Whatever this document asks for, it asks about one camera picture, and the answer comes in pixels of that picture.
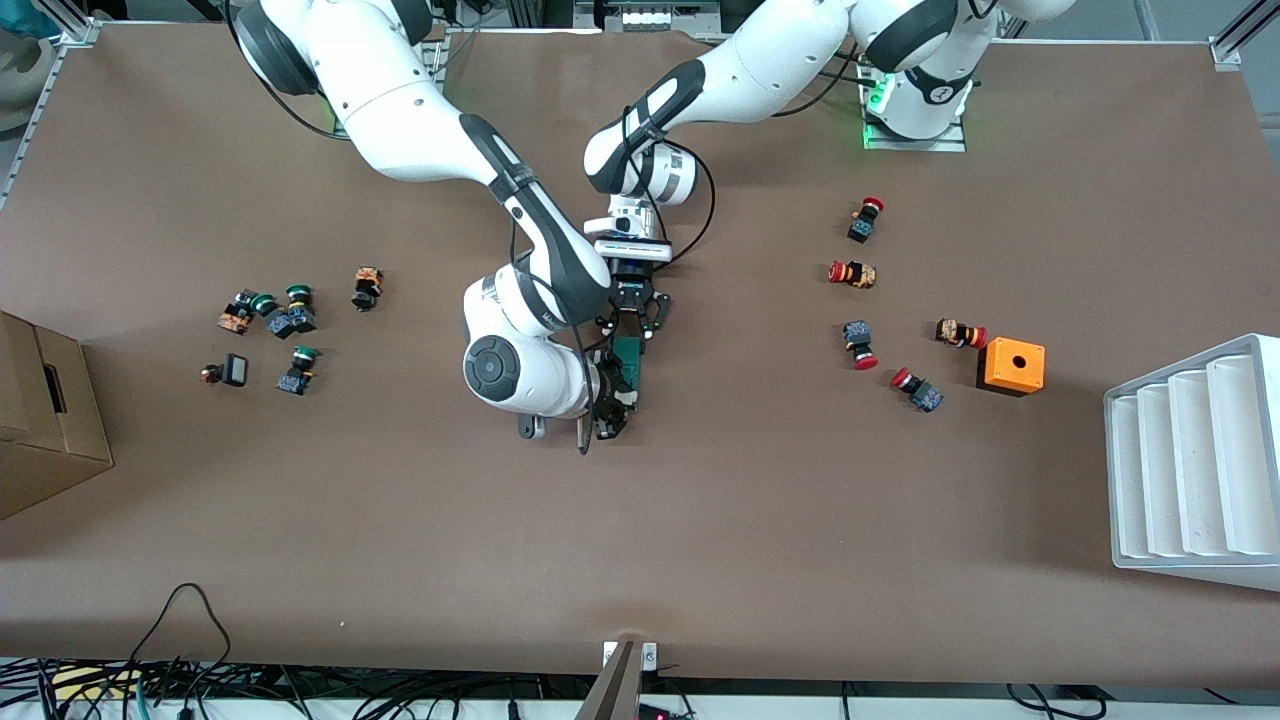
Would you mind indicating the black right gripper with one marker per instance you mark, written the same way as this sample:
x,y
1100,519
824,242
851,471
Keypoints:
x,y
604,393

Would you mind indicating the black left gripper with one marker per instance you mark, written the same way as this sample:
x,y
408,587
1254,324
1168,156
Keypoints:
x,y
631,272

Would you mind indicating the green load switch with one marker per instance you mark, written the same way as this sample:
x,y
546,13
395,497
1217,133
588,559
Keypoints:
x,y
630,350

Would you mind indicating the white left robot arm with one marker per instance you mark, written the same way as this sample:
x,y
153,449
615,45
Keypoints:
x,y
770,60

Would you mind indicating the red mushroom button blue block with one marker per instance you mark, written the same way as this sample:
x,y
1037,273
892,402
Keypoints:
x,y
857,335
925,395
862,228

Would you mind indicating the red mushroom button orange block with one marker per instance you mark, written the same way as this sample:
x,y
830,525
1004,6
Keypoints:
x,y
858,274
955,332

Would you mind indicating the black button orange block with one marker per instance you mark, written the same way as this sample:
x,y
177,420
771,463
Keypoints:
x,y
366,290

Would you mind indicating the grey box with white sockets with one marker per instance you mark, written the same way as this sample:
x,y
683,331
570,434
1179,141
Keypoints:
x,y
645,18

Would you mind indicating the green push button blue block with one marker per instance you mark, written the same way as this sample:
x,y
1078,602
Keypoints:
x,y
293,382
303,318
280,325

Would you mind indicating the black square pilot lamp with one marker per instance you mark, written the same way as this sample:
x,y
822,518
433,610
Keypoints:
x,y
236,371

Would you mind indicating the green button orange base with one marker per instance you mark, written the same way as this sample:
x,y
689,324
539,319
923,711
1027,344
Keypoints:
x,y
235,320

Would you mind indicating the brown cardboard box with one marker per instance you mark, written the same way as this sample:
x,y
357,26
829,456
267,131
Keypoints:
x,y
60,440

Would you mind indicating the white slotted rack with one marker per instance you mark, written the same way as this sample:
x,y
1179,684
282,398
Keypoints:
x,y
1190,470

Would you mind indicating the metal camera stand bracket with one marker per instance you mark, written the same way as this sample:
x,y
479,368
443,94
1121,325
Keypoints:
x,y
615,690

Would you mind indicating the orange button enclosure box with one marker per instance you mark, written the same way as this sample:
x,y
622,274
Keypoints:
x,y
1000,376

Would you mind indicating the aluminium frame profile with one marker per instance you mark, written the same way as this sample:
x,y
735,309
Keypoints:
x,y
1240,40
40,100

